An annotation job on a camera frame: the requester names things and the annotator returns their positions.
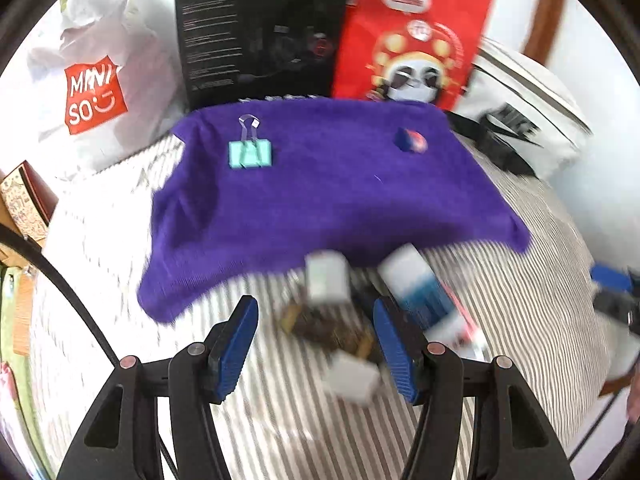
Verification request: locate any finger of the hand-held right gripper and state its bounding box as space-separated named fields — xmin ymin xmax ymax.
xmin=590 ymin=265 xmax=640 ymax=336

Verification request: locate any pink lip balm jar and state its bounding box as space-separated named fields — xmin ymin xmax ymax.
xmin=394 ymin=127 xmax=427 ymax=153

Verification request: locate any white bag black logo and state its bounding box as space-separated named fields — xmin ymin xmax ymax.
xmin=457 ymin=40 xmax=596 ymax=178

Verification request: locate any purple towel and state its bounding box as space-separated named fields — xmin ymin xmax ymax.
xmin=137 ymin=99 xmax=532 ymax=323

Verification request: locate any black cable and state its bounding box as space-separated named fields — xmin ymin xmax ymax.
xmin=0 ymin=222 xmax=121 ymax=366

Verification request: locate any patterned cardboard box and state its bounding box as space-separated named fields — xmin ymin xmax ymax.
xmin=0 ymin=160 xmax=58 ymax=248

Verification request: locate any brown wooden frame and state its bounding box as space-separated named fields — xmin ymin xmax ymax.
xmin=522 ymin=0 xmax=568 ymax=63

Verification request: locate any white blue tube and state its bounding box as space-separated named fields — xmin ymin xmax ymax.
xmin=377 ymin=244 xmax=488 ymax=356

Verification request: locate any white usb light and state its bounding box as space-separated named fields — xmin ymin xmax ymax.
xmin=322 ymin=352 xmax=382 ymax=403

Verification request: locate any black headset box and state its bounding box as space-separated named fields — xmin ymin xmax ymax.
xmin=173 ymin=0 xmax=351 ymax=111

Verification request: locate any teal binder clip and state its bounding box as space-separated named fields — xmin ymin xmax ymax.
xmin=228 ymin=115 xmax=274 ymax=170

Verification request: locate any red panda print bag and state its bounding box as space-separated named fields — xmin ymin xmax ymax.
xmin=331 ymin=0 xmax=495 ymax=111

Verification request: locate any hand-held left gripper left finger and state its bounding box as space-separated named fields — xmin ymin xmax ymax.
xmin=57 ymin=295 xmax=260 ymax=480

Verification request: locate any black strap with buckle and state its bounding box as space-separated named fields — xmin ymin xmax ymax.
xmin=445 ymin=110 xmax=538 ymax=178

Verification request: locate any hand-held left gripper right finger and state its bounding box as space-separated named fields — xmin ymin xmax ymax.
xmin=372 ymin=296 xmax=576 ymax=480

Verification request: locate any white plastic bag red logo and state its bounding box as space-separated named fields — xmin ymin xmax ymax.
xmin=25 ymin=0 xmax=188 ymax=181

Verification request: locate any white charger adapter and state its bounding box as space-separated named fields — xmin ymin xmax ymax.
xmin=305 ymin=250 xmax=351 ymax=306

